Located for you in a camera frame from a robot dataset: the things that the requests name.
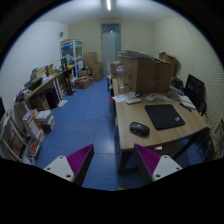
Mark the wooden shelf with clutter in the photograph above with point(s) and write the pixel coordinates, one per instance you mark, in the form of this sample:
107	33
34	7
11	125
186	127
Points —
43	94

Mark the black computer monitor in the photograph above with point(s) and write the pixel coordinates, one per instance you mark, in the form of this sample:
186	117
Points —
194	90

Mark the black mouse pad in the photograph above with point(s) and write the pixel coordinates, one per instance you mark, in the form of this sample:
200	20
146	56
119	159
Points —
164	116

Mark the white calculator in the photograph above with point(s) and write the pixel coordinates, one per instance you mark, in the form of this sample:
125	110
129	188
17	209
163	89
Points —
151	97

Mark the white remote control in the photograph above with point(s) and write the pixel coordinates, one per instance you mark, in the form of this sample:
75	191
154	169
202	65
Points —
133	101

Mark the clear plastic water bottle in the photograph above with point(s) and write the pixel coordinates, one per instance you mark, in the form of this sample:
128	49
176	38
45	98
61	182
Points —
121	77

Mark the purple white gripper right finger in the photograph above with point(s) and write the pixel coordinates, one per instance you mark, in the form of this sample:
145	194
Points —
152	166

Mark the black computer mouse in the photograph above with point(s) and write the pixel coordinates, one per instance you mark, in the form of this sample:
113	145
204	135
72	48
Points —
139	129

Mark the white paper sheet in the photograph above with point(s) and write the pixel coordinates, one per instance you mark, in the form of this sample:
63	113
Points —
124	97

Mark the open notebook with pen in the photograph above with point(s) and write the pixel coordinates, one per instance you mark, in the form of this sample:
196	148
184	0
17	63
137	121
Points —
185	101

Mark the stacked cardboard boxes by door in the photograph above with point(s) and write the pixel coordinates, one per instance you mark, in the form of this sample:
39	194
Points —
90	60

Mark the blue white claw machine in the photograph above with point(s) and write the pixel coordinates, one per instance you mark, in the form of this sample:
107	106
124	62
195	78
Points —
72	51

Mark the wooden desk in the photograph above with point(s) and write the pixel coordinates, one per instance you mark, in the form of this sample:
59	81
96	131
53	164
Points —
177	139

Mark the white book rack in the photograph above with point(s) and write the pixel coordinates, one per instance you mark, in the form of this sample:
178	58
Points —
17	144

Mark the large cardboard box on desk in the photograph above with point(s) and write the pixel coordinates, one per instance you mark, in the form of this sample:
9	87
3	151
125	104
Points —
145	73

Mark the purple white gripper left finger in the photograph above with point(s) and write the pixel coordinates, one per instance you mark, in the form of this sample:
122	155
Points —
74	167

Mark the grey door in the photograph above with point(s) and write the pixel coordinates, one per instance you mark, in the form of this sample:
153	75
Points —
110	44

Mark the open cardboard box on floor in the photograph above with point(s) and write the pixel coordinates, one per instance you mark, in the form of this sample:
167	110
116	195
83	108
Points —
83	83

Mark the stack of books on floor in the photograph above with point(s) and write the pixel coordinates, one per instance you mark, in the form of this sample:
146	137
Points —
45	120

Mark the cardboard box behind desk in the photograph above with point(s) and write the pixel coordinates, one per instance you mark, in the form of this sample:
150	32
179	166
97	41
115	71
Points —
168	58

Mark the ceiling light strip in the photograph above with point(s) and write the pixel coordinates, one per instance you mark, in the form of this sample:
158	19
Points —
108	2

